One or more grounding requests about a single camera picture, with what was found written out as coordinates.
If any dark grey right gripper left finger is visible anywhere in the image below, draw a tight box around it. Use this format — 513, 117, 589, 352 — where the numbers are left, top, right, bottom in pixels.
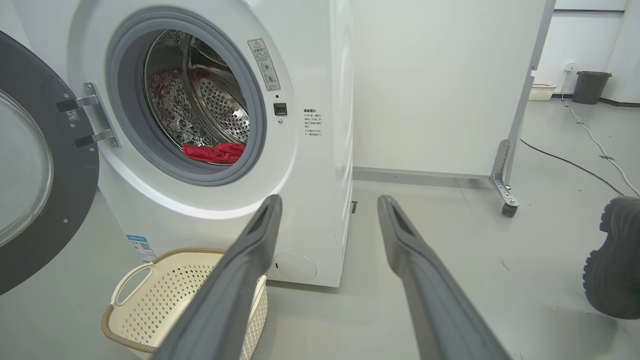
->
152, 195, 283, 360

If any white front-load washing machine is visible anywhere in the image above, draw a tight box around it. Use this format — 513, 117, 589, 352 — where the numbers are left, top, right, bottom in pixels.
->
0, 0, 356, 288

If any white partition panel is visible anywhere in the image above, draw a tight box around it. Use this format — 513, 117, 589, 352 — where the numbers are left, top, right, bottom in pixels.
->
352, 0, 557, 181

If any dark round glass washer door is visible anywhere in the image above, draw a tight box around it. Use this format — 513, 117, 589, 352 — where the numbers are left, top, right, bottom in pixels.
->
0, 30, 101, 296

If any grey rubber door gasket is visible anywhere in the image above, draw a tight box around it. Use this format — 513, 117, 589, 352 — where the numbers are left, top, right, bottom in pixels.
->
105, 11, 267, 187

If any grey warning sticker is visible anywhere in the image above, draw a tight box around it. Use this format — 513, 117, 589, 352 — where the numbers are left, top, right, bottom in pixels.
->
247, 38, 281, 92

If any dark grey trash bin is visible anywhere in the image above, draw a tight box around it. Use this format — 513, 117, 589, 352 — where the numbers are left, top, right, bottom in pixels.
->
572, 71, 612, 105

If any black treaded rubber object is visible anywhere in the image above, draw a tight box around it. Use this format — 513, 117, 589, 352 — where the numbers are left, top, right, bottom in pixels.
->
583, 196, 640, 320

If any metal foot bracket with caster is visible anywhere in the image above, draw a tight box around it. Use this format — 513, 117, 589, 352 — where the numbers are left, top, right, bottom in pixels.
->
489, 140, 520, 218

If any red cloth garment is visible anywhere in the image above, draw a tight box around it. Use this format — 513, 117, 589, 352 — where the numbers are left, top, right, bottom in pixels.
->
182, 142, 247, 165

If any small white woven basket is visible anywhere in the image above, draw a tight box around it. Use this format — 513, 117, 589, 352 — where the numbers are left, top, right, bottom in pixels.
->
528, 84, 557, 102

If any blue energy label sticker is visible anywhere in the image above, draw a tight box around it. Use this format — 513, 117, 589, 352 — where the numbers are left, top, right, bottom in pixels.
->
126, 234, 157, 263

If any metal door hinge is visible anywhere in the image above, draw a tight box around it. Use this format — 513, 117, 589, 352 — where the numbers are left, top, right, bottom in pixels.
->
56, 82, 121, 149

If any thin black floor cable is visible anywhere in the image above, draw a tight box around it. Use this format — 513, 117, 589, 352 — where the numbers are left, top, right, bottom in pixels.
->
520, 139, 626, 197

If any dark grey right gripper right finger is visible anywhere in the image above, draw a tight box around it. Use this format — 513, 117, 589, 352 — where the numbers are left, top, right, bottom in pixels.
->
377, 195, 511, 360

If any steel perforated washer drum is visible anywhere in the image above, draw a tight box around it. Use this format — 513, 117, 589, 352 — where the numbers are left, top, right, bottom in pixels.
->
143, 30, 250, 165

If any thin white floor cable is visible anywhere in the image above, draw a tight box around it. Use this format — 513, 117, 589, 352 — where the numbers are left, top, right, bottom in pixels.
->
562, 97, 640, 197

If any cream perforated laundry basket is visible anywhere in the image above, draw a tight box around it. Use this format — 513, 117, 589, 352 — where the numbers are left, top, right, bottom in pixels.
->
101, 248, 268, 360

